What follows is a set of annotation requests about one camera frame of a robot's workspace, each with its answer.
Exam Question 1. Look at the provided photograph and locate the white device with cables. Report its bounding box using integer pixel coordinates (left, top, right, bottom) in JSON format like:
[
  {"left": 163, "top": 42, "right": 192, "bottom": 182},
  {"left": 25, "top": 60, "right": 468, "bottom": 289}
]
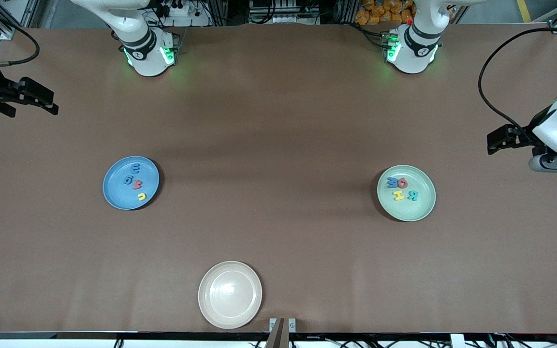
[{"left": 249, "top": 0, "right": 322, "bottom": 25}]

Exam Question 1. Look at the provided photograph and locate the white power strip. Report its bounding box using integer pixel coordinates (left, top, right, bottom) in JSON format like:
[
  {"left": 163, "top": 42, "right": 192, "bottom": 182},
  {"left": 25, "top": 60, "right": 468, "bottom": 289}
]
[{"left": 155, "top": 0, "right": 211, "bottom": 27}]

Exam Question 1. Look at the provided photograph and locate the silver metal bracket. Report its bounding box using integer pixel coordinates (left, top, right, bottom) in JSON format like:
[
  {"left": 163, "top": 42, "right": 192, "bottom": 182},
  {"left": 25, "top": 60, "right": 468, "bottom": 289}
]
[{"left": 269, "top": 318, "right": 297, "bottom": 334}]

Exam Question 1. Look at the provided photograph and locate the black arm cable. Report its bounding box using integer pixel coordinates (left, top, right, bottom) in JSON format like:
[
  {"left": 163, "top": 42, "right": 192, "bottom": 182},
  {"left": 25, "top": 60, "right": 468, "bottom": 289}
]
[
  {"left": 0, "top": 5, "right": 41, "bottom": 68},
  {"left": 478, "top": 27, "right": 557, "bottom": 133}
]

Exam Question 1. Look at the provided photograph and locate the brown camera stand post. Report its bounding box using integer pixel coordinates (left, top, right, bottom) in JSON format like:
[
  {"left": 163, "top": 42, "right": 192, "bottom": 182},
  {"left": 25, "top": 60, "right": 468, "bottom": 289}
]
[{"left": 264, "top": 318, "right": 285, "bottom": 348}]

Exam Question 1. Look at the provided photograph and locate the grey aluminium frame rail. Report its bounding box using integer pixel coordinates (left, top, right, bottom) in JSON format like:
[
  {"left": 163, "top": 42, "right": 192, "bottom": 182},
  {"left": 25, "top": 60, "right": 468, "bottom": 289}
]
[{"left": 0, "top": 0, "right": 42, "bottom": 40}]

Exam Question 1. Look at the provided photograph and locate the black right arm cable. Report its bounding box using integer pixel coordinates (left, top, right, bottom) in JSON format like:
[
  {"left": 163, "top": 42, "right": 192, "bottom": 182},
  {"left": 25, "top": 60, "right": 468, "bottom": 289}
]
[{"left": 0, "top": 5, "right": 41, "bottom": 68}]

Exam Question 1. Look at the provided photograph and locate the light green plate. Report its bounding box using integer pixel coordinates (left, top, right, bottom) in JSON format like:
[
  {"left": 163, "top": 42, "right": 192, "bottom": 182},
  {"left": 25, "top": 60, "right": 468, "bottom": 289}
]
[{"left": 377, "top": 165, "right": 437, "bottom": 222}]

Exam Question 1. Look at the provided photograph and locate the blue plate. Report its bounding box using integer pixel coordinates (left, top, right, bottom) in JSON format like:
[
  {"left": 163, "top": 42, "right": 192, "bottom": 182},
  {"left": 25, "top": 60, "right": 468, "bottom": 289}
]
[{"left": 103, "top": 156, "right": 161, "bottom": 211}]

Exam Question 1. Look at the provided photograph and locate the orange packaged goods pile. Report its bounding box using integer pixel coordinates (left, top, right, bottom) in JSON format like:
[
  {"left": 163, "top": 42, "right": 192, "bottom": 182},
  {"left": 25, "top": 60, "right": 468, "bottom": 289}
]
[{"left": 354, "top": 0, "right": 415, "bottom": 26}]

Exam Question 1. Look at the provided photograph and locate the beige plate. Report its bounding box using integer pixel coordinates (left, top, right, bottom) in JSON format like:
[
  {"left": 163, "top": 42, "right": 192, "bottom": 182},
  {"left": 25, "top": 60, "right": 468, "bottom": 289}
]
[{"left": 198, "top": 261, "right": 263, "bottom": 330}]

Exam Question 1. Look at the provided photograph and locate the black table edge rail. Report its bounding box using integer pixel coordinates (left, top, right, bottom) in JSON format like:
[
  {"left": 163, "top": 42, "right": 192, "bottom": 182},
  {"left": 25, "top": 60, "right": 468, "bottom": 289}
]
[{"left": 0, "top": 331, "right": 557, "bottom": 340}]

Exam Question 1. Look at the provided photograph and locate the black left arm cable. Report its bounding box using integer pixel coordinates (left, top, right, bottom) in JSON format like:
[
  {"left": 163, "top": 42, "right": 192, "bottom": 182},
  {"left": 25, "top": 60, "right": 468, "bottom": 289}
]
[{"left": 478, "top": 27, "right": 557, "bottom": 133}]

